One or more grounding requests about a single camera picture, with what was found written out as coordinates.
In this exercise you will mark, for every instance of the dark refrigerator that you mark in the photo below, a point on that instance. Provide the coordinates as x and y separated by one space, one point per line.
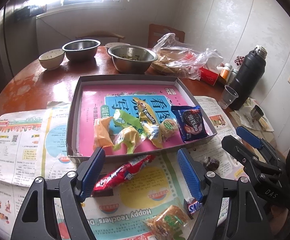
18 38

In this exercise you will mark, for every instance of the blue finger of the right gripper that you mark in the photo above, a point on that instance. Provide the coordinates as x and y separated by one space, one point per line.
253 166
250 136

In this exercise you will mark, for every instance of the orange snack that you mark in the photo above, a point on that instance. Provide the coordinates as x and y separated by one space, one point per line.
101 133

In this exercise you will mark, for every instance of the black thermos bottle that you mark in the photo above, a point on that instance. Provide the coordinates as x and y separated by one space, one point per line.
248 75

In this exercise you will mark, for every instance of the orange pill bottle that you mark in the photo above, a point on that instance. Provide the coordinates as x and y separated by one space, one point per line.
226 71

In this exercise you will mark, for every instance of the dried flower bunch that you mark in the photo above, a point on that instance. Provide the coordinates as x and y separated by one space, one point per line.
239 60

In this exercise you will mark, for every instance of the green yellow snack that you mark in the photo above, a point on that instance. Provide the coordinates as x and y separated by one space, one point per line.
132 133

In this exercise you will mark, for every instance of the clear plastic cup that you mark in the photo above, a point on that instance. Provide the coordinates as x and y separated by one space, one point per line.
227 98

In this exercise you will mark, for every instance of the red tissue box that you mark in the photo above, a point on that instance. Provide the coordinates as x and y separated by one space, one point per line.
208 76

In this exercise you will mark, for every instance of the grey shallow cardboard box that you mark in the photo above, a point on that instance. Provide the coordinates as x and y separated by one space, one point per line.
74 113

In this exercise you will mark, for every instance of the blue Oreo packet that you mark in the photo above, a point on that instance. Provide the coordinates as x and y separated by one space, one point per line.
190 122

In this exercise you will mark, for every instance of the clear sesame cake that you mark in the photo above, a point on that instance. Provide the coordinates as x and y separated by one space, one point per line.
168 222

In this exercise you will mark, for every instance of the small brown cake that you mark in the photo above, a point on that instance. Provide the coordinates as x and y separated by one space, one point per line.
211 164

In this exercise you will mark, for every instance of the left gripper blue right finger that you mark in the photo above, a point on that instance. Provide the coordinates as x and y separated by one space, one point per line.
207 190

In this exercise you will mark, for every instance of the Snickers bar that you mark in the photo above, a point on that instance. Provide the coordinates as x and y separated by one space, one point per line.
191 206

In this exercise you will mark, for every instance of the round green label pastry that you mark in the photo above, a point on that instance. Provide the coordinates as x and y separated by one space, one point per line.
168 128

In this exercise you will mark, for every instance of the pink and blue book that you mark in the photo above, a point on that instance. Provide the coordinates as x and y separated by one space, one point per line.
98 100

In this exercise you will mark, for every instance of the wooden chair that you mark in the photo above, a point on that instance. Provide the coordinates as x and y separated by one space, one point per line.
155 32

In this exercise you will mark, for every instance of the white ceramic bowl behind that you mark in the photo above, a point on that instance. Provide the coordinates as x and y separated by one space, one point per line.
113 44

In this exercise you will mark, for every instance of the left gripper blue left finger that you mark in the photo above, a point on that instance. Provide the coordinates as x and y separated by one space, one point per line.
75 187

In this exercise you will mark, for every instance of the gold yellow snack packet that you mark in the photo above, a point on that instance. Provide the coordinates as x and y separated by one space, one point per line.
149 122

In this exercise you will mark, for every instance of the large steel bowl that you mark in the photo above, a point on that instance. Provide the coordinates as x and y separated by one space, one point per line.
130 59

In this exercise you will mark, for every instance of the small steel cup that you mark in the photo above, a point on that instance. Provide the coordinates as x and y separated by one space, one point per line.
256 113

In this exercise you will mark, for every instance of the crumpled white paper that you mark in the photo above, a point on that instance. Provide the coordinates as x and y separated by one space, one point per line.
243 117

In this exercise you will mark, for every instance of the clear plastic bag with bread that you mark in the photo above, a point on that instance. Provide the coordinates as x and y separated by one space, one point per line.
178 59

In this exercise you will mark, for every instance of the red snack packet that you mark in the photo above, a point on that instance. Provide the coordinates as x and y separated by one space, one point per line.
123 173

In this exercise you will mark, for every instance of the small ceramic bowl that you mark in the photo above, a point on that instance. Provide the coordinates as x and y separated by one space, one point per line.
52 59

